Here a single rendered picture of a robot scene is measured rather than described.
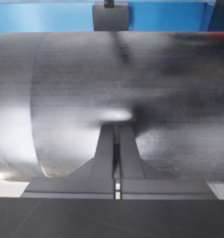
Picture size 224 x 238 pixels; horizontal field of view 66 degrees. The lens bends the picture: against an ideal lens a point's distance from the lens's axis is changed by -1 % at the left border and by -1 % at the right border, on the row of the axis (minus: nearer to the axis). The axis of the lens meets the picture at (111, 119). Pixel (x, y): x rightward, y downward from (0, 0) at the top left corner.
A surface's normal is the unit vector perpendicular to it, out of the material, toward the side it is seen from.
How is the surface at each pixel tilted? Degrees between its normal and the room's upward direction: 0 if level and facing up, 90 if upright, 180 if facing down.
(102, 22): 90
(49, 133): 90
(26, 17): 90
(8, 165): 90
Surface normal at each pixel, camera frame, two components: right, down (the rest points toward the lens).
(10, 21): -0.02, 0.63
